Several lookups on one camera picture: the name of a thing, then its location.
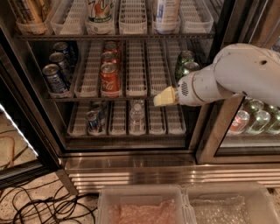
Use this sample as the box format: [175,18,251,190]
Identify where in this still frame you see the green white tea can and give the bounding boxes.
[86,0,114,23]

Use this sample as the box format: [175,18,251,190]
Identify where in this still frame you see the clear plastic bin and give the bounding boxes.
[96,185,195,224]
[186,182,280,224]

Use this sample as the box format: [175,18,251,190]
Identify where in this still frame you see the red cola can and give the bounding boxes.
[101,52,118,64]
[103,41,119,53]
[100,63,119,92]

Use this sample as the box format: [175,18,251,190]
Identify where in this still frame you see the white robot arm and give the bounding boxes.
[153,43,280,107]

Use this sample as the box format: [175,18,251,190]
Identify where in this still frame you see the closed glass fridge door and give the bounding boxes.
[196,0,280,164]

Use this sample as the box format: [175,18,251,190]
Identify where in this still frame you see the middle red cola can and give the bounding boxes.
[101,52,118,64]

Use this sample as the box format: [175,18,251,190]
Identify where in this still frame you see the open fridge door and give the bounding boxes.
[0,30,59,190]

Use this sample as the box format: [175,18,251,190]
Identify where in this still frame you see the red can behind glass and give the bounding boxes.
[228,110,250,135]

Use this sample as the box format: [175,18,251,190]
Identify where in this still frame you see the middle blue soda can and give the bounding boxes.
[49,52,73,83]

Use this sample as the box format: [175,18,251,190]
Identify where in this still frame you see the clear water bottle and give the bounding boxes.
[129,100,145,135]

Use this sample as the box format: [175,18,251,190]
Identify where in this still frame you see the blue can shelf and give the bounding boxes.
[87,110,102,133]
[92,101,106,124]

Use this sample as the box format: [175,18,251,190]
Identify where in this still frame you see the green soda can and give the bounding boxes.
[183,61,200,76]
[175,50,195,81]

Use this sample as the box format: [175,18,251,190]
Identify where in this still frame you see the clear bubble wrap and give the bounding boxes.
[191,196,252,224]

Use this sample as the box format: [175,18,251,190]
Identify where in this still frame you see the front red cola can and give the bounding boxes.
[100,63,119,92]

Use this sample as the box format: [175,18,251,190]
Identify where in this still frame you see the orange cable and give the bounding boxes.
[0,134,16,170]

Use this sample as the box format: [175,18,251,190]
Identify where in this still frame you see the blue can lower shelf rear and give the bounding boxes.
[92,101,106,124]

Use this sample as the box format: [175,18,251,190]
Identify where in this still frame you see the black cables on floor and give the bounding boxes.
[0,178,97,224]

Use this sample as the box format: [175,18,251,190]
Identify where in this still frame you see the left clear plastic bin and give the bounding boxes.
[96,185,195,224]

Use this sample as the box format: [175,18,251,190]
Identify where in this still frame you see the blue soda can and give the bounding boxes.
[43,64,68,94]
[49,52,73,83]
[53,42,78,65]

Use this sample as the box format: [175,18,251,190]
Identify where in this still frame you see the white blue bottle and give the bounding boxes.
[153,0,180,24]

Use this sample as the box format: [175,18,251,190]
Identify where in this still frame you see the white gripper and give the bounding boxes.
[153,66,234,107]

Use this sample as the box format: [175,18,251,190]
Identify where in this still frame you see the front blue soda can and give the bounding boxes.
[43,64,68,94]

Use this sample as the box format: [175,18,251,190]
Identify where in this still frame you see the stainless steel fridge cabinet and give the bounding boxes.
[0,0,280,194]

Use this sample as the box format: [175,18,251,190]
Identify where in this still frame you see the rear blue soda can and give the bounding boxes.
[53,42,78,65]

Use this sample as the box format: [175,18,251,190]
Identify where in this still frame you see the right clear plastic bin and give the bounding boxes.
[186,182,280,224]

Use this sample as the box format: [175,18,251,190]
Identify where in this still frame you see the rear red cola can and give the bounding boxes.
[103,41,119,53]

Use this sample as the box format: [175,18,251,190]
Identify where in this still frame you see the blue can lower shelf front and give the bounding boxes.
[87,110,102,133]

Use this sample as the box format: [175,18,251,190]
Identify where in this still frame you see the yellow cans top shelf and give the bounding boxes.
[13,0,52,24]

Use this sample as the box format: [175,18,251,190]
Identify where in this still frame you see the pink bubble wrap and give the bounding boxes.
[108,199,176,224]

